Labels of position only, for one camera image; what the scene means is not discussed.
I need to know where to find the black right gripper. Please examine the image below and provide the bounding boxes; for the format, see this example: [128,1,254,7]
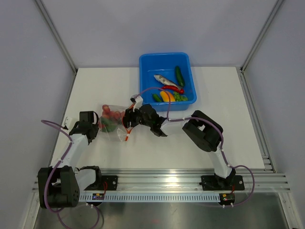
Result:
[119,104,153,129]

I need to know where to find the clear zip top bag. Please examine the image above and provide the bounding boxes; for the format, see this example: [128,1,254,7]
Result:
[98,104,133,142]

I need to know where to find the red yellow fake grapes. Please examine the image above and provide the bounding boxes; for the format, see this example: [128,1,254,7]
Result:
[99,104,126,127]

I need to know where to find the yellow fake bell pepper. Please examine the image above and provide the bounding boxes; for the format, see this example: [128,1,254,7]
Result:
[160,91,176,103]

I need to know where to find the grey fake fish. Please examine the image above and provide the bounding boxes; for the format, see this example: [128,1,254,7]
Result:
[154,74,181,90]

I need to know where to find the green fake grape bunch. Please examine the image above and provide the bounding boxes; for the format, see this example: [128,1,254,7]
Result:
[173,92,188,102]

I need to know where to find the red fake chili pepper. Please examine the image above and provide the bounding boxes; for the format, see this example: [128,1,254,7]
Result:
[162,85,184,94]

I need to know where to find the small green fake cucumber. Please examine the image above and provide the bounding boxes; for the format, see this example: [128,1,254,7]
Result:
[152,94,162,103]

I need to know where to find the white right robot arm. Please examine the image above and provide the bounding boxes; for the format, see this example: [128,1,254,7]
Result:
[122,104,236,189]

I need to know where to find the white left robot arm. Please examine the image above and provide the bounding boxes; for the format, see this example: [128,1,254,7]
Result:
[37,111,103,213]

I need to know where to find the blue plastic bin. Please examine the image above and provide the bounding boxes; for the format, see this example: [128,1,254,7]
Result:
[139,52,197,112]

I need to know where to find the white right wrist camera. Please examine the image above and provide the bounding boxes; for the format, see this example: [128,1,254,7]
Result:
[130,95,143,111]

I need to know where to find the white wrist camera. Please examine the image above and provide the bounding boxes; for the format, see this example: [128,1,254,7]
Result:
[130,95,143,111]
[63,116,75,130]

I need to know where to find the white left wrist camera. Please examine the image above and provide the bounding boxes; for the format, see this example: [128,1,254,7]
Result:
[63,116,75,130]

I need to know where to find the left aluminium frame post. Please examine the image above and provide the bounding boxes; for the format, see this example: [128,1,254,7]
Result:
[33,0,78,76]

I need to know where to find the aluminium frame post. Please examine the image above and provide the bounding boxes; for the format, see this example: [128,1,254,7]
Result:
[240,0,285,73]
[33,0,78,76]

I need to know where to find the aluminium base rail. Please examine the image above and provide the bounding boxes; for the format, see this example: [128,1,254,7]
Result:
[33,168,291,193]

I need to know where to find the white slotted cable duct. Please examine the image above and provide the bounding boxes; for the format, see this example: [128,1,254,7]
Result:
[79,193,220,203]

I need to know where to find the right aluminium frame post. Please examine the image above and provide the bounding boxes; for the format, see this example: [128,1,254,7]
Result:
[240,0,285,73]

